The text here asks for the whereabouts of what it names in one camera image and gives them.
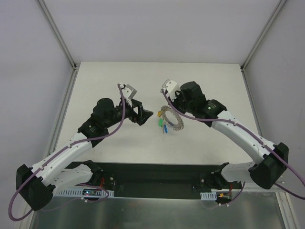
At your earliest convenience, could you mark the silver disc with key rings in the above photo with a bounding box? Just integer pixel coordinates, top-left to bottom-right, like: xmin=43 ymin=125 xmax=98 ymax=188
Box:
xmin=160 ymin=105 xmax=184 ymax=131

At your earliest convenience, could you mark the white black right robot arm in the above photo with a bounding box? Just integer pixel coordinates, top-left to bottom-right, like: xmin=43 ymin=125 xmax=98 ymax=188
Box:
xmin=164 ymin=80 xmax=289 ymax=189

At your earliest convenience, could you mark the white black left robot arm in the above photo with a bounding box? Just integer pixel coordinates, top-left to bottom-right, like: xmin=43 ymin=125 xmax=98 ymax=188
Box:
xmin=16 ymin=98 xmax=153 ymax=211

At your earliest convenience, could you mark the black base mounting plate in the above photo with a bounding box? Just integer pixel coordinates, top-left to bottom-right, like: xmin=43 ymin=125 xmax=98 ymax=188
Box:
xmin=72 ymin=161 xmax=241 ymax=198

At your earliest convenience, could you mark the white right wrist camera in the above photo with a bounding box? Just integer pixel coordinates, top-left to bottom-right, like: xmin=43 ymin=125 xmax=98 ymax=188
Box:
xmin=161 ymin=79 xmax=180 ymax=102

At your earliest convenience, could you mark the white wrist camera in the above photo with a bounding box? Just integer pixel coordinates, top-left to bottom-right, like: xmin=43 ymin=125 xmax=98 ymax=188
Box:
xmin=118 ymin=83 xmax=137 ymax=107
xmin=161 ymin=79 xmax=180 ymax=102

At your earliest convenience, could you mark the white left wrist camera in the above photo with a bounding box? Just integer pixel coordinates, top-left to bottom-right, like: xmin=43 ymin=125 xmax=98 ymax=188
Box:
xmin=118 ymin=83 xmax=137 ymax=107

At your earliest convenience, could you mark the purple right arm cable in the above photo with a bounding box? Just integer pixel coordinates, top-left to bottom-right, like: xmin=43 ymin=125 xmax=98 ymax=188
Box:
xmin=161 ymin=89 xmax=305 ymax=210

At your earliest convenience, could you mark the white slotted cable duct right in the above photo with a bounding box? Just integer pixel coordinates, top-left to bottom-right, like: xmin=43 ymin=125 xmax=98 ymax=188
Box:
xmin=200 ymin=191 xmax=217 ymax=201

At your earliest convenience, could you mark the white slotted cable duct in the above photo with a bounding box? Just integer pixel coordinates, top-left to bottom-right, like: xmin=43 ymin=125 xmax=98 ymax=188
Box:
xmin=55 ymin=187 xmax=114 ymax=198
xmin=200 ymin=191 xmax=217 ymax=201

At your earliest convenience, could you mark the white slotted cable duct left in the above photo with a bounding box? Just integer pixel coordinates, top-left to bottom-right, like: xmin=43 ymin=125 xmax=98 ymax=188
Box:
xmin=55 ymin=187 xmax=114 ymax=198

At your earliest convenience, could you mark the aluminium corner frame post right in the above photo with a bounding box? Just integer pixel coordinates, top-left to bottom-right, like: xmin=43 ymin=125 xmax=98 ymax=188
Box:
xmin=241 ymin=0 xmax=289 ymax=73

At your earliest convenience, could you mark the aluminium corner frame post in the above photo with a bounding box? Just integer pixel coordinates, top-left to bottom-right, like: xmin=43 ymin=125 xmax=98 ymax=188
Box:
xmin=241 ymin=0 xmax=289 ymax=73
xmin=35 ymin=0 xmax=78 ymax=70

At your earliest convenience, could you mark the aluminium corner frame post left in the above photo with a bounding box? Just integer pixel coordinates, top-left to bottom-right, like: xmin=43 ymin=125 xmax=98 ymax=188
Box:
xmin=35 ymin=0 xmax=78 ymax=70

